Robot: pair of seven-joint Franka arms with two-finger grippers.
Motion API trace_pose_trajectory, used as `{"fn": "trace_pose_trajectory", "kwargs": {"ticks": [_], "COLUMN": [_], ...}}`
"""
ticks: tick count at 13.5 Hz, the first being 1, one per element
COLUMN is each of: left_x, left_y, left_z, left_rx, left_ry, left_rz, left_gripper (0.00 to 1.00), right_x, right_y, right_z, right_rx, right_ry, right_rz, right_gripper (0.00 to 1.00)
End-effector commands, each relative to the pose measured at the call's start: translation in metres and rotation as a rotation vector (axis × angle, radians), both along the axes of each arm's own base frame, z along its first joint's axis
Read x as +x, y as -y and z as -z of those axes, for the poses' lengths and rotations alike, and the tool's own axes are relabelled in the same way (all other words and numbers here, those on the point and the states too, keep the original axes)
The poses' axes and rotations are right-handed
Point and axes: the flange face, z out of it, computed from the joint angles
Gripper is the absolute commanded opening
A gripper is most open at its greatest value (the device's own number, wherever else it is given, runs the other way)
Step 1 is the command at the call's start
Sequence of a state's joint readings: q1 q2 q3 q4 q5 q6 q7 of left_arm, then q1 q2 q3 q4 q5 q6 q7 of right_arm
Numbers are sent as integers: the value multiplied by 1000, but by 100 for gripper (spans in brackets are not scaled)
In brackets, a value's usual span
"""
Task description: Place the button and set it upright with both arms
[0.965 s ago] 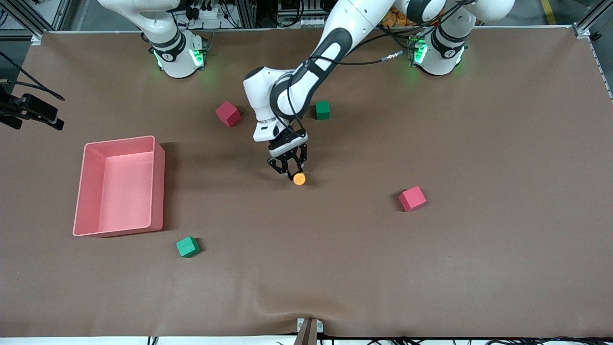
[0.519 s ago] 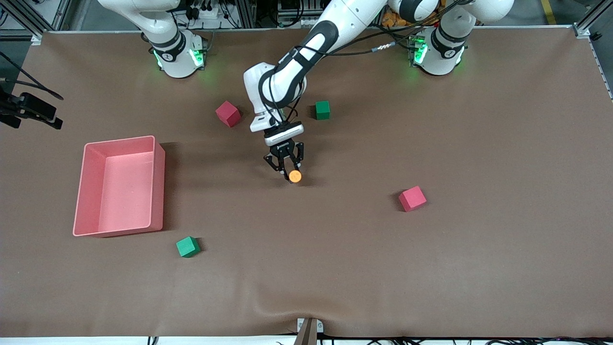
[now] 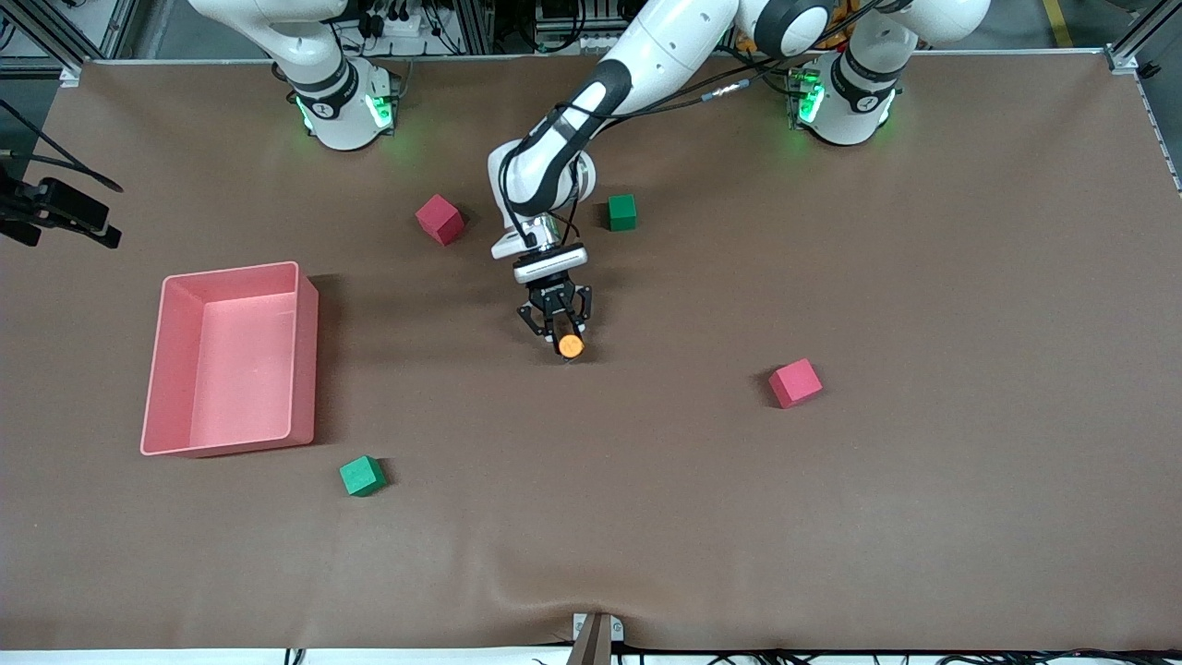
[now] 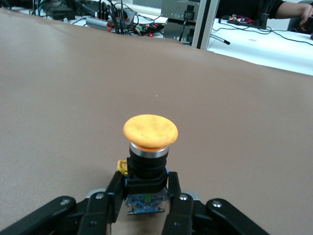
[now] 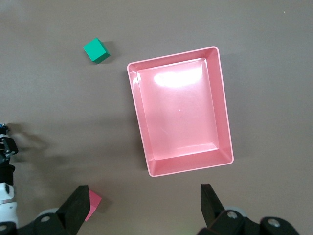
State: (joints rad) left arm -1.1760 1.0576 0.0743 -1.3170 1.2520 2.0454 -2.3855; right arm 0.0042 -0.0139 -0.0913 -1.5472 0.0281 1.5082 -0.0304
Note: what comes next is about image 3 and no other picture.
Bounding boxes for orange mesh bag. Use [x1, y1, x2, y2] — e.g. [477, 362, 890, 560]
[736, 18, 850, 54]

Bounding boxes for white power strip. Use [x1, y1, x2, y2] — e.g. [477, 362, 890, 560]
[365, 11, 435, 40]

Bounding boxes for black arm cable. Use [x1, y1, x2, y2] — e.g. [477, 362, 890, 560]
[497, 79, 767, 250]
[0, 97, 124, 193]

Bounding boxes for silver table edge rail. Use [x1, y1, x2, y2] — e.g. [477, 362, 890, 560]
[60, 48, 1137, 67]

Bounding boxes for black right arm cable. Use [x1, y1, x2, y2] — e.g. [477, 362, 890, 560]
[0, 97, 124, 193]

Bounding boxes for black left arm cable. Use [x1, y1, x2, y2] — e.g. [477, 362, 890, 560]
[497, 79, 767, 250]

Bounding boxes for brown table mat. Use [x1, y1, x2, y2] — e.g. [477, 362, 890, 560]
[0, 51, 1182, 652]

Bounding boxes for grey metal clamp bracket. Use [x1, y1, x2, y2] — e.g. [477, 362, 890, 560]
[568, 612, 625, 665]

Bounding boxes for pink plastic tray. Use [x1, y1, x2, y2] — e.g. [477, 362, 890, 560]
[140, 261, 320, 459]

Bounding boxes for pink foam cube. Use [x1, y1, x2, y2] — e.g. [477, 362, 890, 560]
[415, 194, 465, 247]
[768, 358, 824, 409]

